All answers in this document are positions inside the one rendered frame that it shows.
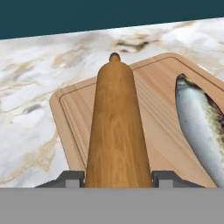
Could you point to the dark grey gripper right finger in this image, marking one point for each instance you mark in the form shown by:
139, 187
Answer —
166, 178

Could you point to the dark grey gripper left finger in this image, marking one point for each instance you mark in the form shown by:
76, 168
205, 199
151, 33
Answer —
70, 178

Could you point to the wooden rolling pin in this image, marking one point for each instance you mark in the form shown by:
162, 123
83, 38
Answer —
118, 131

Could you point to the light wooden cutting board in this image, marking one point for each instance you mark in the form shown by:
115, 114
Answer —
159, 116

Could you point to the silver grey raw fish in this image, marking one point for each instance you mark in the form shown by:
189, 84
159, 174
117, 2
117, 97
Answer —
201, 128

